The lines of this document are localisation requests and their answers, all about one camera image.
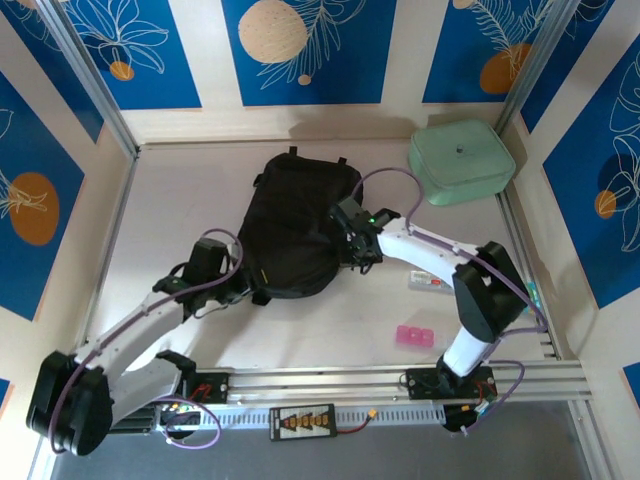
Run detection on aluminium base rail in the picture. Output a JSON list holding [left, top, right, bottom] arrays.
[[109, 364, 594, 406]]

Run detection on aluminium frame post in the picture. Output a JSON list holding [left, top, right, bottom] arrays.
[[493, 0, 586, 139], [34, 0, 141, 160]]

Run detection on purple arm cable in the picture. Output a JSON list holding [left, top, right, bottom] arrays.
[[349, 167, 550, 437], [47, 228, 246, 454]]

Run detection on grey slotted cable duct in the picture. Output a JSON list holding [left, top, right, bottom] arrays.
[[199, 403, 446, 426]]

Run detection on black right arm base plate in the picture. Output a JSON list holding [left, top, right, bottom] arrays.
[[405, 367, 499, 401]]

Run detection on black backpack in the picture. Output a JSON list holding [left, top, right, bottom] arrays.
[[237, 146, 364, 306]]

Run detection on black charger board yellow ports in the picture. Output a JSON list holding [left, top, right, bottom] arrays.
[[268, 403, 337, 442]]

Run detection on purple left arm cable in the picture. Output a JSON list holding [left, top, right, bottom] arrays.
[[47, 228, 246, 454]]

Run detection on aluminium side rail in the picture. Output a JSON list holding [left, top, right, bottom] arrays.
[[497, 192, 561, 361]]

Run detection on mint green pencil case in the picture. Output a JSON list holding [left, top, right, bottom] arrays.
[[407, 118, 517, 207]]

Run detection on pink plastic compartment box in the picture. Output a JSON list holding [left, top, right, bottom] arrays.
[[396, 324, 435, 347]]

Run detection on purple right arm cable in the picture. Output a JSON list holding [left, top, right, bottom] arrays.
[[349, 167, 550, 437]]

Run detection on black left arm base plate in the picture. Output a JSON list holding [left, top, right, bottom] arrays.
[[182, 369, 231, 404]]

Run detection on red wire with yellow plug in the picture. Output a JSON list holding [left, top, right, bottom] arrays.
[[335, 408, 379, 435]]

